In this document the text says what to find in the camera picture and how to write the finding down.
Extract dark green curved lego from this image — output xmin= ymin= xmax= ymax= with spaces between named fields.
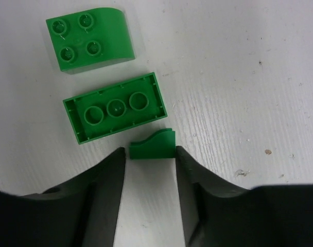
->
xmin=129 ymin=128 xmax=176 ymax=160

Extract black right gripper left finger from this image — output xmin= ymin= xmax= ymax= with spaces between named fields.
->
xmin=0 ymin=148 xmax=126 ymax=246

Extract green rounded lego brick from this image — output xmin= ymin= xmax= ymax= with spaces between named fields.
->
xmin=46 ymin=7 xmax=135 ymax=73

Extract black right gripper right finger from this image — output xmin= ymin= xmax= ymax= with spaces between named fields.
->
xmin=176 ymin=146 xmax=313 ymax=246

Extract green long lego brick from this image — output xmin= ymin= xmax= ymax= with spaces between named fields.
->
xmin=63 ymin=73 xmax=167 ymax=144

